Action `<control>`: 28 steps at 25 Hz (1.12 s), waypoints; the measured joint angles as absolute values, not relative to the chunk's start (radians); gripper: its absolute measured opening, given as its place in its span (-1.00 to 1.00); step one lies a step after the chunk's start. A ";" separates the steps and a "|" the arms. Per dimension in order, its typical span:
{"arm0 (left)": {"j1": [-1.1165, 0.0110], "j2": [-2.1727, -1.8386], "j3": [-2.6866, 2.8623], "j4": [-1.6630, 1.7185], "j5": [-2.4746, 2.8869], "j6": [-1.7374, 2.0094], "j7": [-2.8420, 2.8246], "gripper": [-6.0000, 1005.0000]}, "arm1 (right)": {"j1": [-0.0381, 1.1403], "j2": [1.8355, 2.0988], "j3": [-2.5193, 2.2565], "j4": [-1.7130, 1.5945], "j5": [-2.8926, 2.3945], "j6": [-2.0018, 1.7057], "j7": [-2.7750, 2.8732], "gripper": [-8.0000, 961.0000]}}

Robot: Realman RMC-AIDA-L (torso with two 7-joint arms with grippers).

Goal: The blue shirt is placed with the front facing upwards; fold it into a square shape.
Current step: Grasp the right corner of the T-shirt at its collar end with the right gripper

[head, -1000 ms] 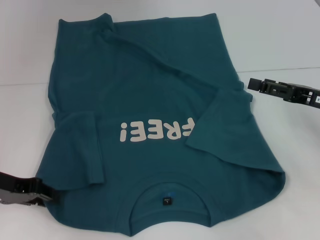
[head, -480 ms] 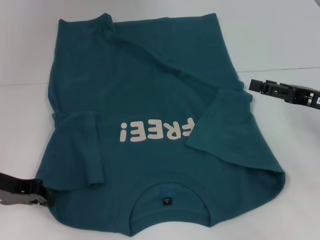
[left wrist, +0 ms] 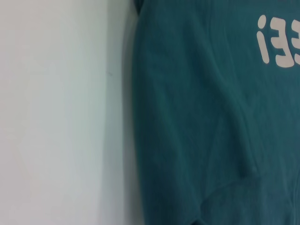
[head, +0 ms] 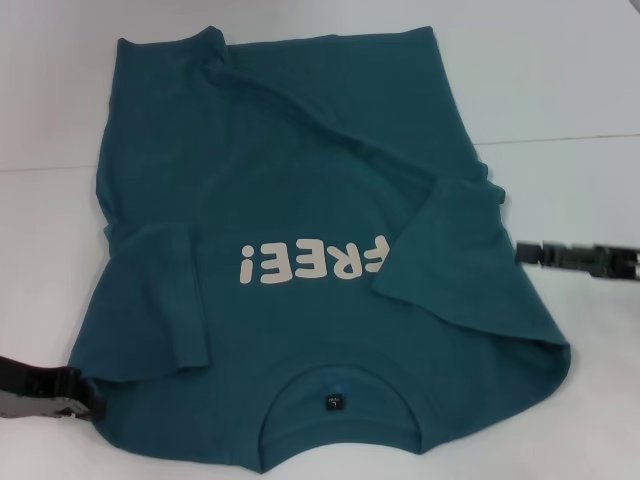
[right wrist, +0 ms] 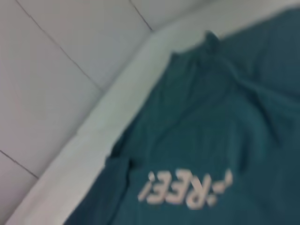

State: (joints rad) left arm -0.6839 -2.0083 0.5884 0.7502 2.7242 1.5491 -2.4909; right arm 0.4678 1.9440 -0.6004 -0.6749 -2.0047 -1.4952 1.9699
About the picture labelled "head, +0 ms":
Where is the teal t-shirt with FREE! print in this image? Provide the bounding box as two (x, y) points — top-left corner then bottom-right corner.
(67, 24), (574, 449)

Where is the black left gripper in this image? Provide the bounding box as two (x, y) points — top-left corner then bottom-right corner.
(0, 354), (107, 422)

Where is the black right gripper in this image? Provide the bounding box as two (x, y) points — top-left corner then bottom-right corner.
(516, 239), (640, 280)

